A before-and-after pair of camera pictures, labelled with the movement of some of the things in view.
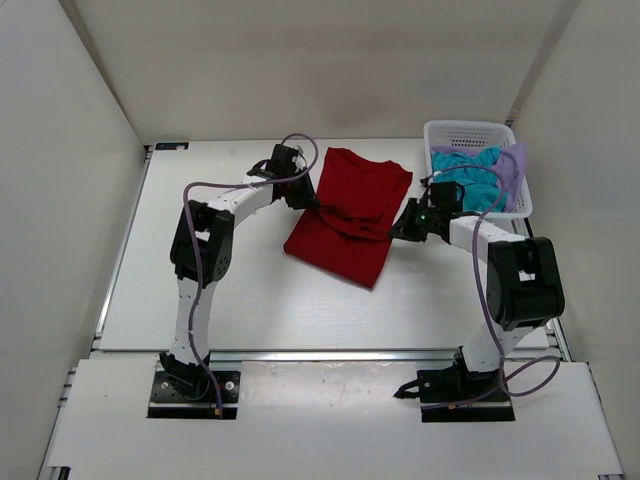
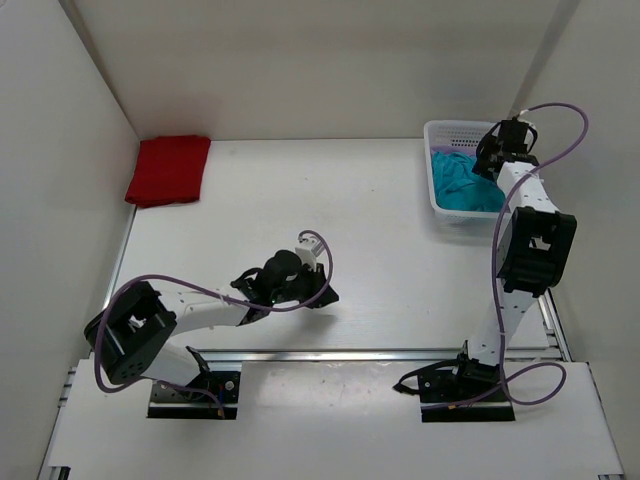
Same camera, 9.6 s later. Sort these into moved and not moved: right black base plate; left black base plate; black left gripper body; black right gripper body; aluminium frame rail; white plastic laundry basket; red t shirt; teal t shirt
Moved: black right gripper body; black left gripper body; red t shirt
Not moved: white plastic laundry basket; aluminium frame rail; teal t shirt; left black base plate; right black base plate
